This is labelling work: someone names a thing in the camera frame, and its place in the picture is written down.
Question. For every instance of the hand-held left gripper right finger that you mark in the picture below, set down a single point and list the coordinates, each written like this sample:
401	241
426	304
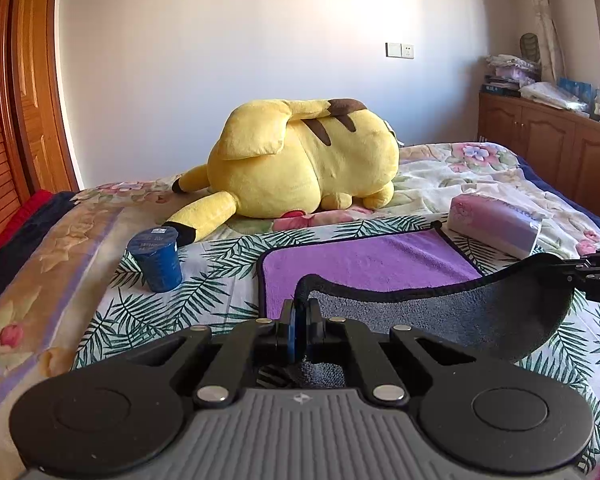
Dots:
313	327

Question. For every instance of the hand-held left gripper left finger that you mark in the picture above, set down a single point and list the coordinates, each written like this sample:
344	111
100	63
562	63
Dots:
289	332

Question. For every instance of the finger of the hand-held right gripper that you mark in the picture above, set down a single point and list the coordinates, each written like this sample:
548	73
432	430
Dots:
587	267

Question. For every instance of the purple and grey towel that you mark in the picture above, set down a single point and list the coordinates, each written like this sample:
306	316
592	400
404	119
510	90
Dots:
380	262

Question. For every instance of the pink tissue pack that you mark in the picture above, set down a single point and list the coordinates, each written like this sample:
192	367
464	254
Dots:
495	222

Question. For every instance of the wooden cabinet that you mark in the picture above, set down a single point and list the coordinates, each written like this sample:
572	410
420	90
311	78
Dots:
545	145

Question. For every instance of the blue plastic cup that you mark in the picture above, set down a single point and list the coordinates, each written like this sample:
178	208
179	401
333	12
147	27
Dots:
156	260

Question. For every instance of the yellow plush toy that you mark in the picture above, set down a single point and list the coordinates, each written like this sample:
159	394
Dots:
300	170

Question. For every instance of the white plastic bag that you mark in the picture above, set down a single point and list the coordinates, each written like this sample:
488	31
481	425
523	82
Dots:
552	95

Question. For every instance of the blue box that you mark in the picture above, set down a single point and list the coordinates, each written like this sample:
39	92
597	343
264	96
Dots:
577	91

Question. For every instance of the pile of folded cloths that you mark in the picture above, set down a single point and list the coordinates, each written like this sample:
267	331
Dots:
510	72

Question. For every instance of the beige curtain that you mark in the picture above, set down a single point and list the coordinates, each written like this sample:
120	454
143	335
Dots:
547	20

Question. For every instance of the dark blue cloth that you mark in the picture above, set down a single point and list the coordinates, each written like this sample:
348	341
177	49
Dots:
15	260

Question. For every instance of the red cloth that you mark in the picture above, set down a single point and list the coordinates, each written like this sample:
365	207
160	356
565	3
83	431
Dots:
15	225

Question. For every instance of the wooden wardrobe door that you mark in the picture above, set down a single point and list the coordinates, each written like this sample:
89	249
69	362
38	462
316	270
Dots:
10	85

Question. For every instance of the white wall socket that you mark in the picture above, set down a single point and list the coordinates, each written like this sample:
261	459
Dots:
399	50

